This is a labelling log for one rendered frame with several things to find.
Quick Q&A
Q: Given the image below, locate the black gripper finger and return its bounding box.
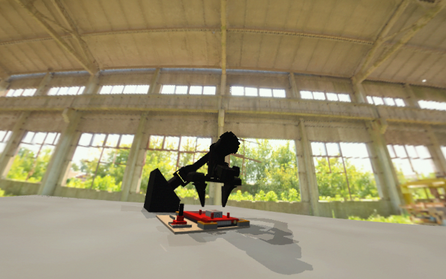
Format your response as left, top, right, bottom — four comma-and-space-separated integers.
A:
193, 183, 207, 207
221, 185, 237, 207

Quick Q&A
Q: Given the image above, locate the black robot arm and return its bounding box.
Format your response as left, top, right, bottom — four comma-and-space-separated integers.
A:
167, 132, 240, 190

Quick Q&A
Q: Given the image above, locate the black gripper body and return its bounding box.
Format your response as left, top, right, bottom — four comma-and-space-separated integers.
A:
186, 157, 242, 186

